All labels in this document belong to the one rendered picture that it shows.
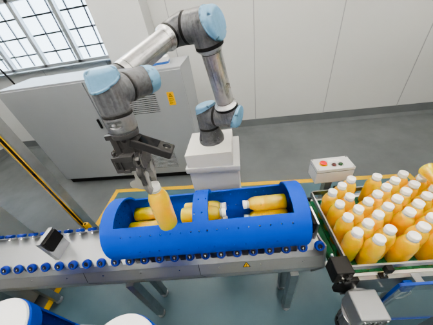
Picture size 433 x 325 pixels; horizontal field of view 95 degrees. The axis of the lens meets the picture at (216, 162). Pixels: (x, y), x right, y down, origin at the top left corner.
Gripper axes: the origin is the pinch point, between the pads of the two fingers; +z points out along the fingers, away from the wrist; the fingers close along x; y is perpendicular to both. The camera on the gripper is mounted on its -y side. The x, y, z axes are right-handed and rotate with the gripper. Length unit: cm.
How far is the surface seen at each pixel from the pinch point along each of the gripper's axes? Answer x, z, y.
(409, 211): -8, 33, -97
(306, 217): -3, 25, -52
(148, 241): -0.5, 29.4, 11.4
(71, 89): -172, -3, 137
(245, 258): -3, 52, -28
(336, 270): 8, 44, -62
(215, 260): -4, 52, -14
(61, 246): -15, 49, 71
